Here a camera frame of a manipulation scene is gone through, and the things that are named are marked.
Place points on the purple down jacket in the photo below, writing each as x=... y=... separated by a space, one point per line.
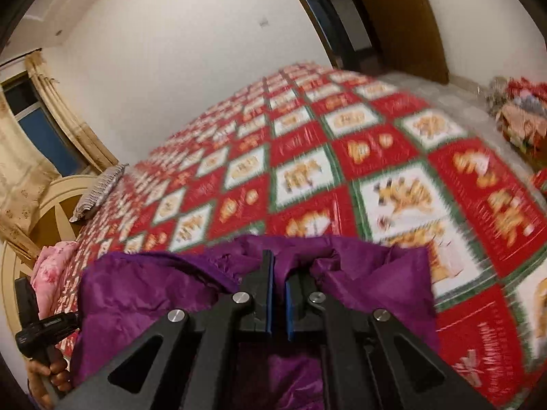
x=128 y=290

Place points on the brown wooden door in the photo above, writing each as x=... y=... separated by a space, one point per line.
x=410 y=30

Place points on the pile of colourful clothes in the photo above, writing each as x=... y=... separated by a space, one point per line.
x=521 y=115

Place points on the window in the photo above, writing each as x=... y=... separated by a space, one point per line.
x=42 y=132

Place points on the striped pillow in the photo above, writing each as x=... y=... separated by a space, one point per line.
x=98 y=192

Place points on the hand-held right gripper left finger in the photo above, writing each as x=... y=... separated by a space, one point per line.
x=269 y=303

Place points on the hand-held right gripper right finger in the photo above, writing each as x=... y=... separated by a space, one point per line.
x=290 y=307

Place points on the person's left hand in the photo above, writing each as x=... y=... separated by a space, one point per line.
x=60 y=378

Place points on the pink folded quilt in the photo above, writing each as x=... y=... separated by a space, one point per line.
x=51 y=273

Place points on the wooden bed headboard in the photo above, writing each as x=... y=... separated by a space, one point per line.
x=55 y=222

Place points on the red printed bedspread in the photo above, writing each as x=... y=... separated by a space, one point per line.
x=384 y=136

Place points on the brown door frame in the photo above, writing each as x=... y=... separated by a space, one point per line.
x=317 y=30

